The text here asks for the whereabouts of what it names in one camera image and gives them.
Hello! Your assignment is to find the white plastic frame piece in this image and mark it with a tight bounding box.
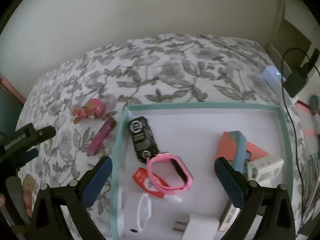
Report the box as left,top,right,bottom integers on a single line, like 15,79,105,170
247,154,284,187

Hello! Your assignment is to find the gold rectangular lighter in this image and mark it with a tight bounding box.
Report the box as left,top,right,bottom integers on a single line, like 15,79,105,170
218,200,241,232

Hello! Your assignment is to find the large orange blue toy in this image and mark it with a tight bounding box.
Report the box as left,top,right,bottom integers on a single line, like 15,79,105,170
216,131,268,177

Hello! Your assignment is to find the red white tube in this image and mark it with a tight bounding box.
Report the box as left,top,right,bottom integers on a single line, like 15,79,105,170
132,167,165,199

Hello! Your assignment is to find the pink smartwatch black screen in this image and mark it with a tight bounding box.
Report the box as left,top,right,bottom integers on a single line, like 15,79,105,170
146,152,193,195

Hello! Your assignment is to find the person's left hand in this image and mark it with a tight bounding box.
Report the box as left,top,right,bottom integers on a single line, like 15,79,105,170
5,174,36,223

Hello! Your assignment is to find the small orange blue toy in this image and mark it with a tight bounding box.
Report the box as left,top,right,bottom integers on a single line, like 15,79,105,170
247,165,258,180

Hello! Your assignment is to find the pink edged board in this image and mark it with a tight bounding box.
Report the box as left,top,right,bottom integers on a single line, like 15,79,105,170
1,77,26,105

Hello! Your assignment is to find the floral grey white bedspread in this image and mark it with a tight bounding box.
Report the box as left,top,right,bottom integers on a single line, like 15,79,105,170
15,33,313,240

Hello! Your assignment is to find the purple rectangular bar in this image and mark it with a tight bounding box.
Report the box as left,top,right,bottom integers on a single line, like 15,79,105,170
87,116,117,156

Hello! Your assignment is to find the pink white crochet blanket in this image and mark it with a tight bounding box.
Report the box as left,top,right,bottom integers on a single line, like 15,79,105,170
291,101,319,162

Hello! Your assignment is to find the pink puppy figurine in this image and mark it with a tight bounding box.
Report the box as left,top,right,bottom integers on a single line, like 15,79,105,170
72,99,106,124

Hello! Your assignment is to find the teal shallow cardboard box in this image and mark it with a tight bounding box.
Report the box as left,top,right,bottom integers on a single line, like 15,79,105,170
110,102,293,239

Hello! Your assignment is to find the black power adapter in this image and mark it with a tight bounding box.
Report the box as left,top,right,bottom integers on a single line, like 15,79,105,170
283,68,308,98

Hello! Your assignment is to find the black toy car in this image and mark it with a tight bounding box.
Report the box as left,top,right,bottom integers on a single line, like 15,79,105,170
128,116,159,164

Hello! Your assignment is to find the white power strip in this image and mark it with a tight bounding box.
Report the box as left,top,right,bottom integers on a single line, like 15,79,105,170
262,65,298,106

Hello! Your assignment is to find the white wall plug charger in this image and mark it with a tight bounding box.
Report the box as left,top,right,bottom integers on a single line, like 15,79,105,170
172,214,219,240

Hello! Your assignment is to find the black cable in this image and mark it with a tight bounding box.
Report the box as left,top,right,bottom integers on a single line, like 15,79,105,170
281,47,320,230

